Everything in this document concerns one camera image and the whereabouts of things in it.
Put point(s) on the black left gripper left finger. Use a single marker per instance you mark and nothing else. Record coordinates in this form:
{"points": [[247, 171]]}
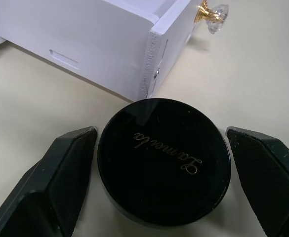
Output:
{"points": [[43, 187]]}

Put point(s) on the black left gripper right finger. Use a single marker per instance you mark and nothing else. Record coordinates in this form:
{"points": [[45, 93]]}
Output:
{"points": [[270, 182]]}

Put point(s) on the round black compact gold script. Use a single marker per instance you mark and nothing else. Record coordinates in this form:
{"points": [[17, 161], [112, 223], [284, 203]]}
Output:
{"points": [[164, 159]]}

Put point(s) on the white organizer drawer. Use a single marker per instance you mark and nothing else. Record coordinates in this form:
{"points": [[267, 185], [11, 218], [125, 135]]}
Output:
{"points": [[102, 42]]}

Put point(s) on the crystal and gold drawer knob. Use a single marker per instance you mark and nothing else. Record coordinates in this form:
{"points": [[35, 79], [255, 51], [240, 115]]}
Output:
{"points": [[212, 14]]}

